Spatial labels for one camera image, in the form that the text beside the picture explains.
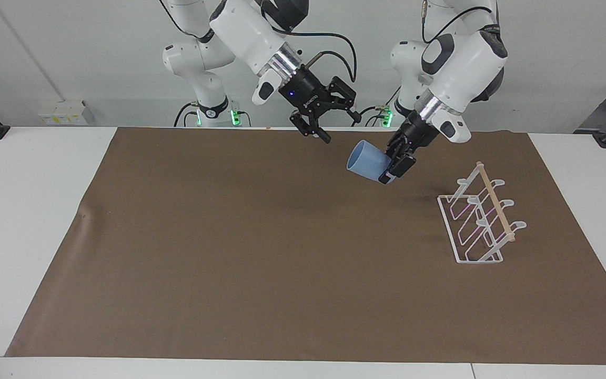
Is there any black cable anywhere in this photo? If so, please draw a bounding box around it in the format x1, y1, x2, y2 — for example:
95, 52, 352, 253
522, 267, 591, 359
419, 0, 498, 45
253, 0, 359, 84
173, 102, 199, 128
357, 105, 386, 127
158, 0, 214, 41

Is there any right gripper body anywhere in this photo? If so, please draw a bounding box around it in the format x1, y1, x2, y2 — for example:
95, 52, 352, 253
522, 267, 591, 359
279, 67, 337, 118

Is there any white wire cup holder rack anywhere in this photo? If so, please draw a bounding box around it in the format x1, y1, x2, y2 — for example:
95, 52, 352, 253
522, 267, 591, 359
437, 162, 528, 264

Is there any white wall socket box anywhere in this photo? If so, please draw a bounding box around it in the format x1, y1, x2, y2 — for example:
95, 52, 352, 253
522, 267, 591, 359
38, 99, 89, 126

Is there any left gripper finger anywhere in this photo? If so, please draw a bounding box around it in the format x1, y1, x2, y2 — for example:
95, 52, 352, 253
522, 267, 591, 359
378, 134, 405, 185
390, 148, 418, 179

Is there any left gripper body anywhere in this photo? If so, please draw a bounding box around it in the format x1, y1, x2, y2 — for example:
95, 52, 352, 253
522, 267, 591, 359
398, 112, 441, 154

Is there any blue cup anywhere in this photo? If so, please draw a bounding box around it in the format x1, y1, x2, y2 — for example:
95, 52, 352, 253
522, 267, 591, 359
346, 139, 394, 184

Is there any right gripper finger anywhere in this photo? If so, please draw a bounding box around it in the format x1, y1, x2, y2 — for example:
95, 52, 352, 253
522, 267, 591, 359
289, 110, 332, 144
327, 76, 362, 125

